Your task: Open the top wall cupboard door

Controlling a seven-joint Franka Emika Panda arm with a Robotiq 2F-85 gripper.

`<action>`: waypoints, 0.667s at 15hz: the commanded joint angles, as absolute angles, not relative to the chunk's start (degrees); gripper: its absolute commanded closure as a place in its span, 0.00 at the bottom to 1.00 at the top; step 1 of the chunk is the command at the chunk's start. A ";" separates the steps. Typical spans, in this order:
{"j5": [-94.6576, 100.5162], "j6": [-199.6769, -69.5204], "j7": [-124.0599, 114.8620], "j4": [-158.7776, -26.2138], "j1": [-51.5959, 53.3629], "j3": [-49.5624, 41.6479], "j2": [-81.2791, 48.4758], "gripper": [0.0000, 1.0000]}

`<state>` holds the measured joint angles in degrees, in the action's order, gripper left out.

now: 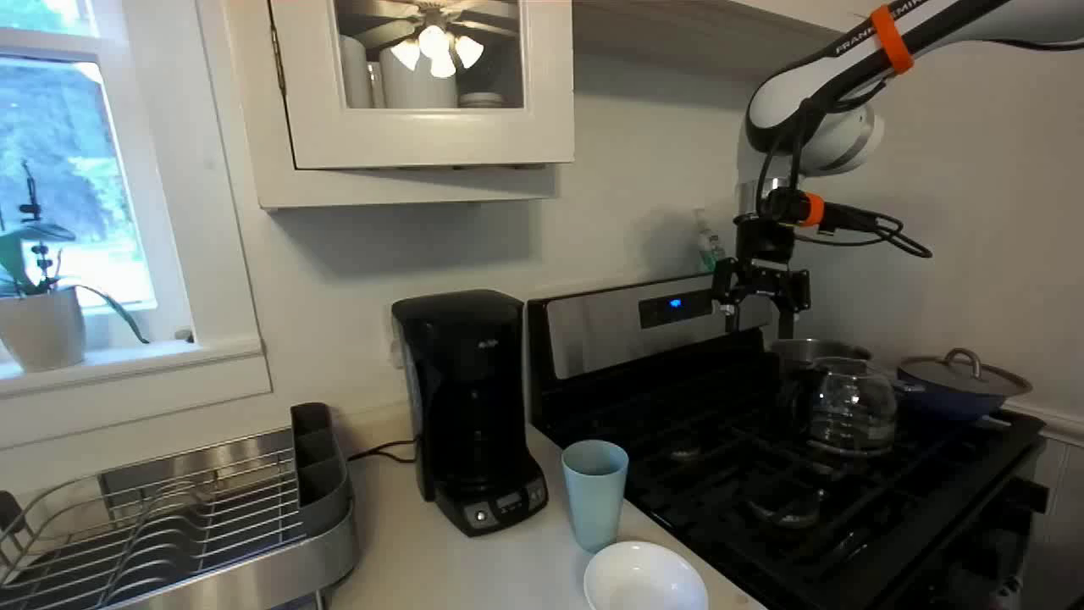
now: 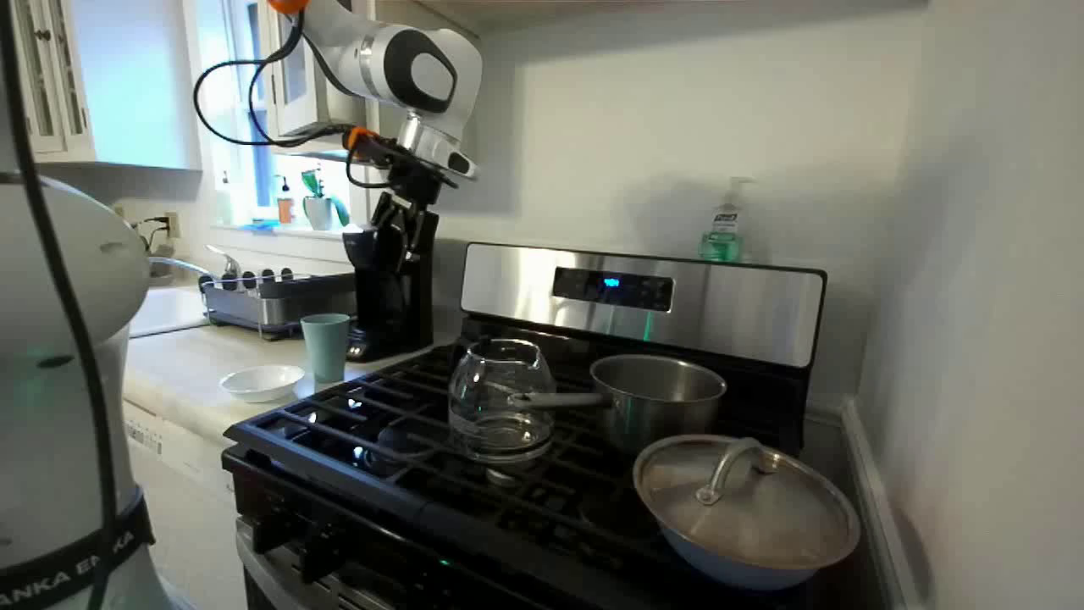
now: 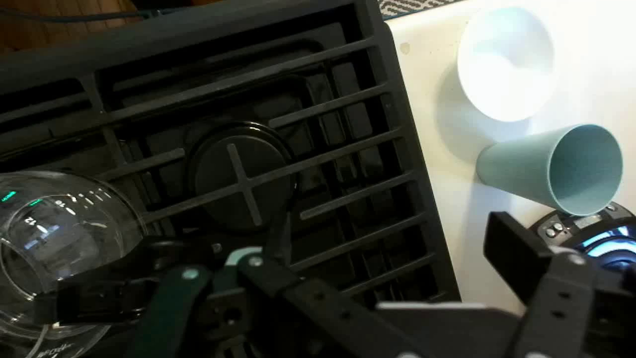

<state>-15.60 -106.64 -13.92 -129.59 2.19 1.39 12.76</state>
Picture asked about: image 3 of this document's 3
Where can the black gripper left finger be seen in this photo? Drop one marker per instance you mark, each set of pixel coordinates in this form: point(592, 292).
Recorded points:
point(107, 296)

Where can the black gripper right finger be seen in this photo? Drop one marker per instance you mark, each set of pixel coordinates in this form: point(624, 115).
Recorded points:
point(548, 282)

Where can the glass coffee carafe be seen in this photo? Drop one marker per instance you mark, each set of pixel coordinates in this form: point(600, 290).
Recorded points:
point(51, 228)

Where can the light blue plastic cup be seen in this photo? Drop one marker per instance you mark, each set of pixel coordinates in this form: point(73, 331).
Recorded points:
point(574, 170)

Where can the white bowl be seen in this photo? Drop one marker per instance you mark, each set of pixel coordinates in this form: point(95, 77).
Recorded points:
point(507, 63)

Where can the black gas stove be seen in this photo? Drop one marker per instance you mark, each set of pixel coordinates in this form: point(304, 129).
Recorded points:
point(264, 141)

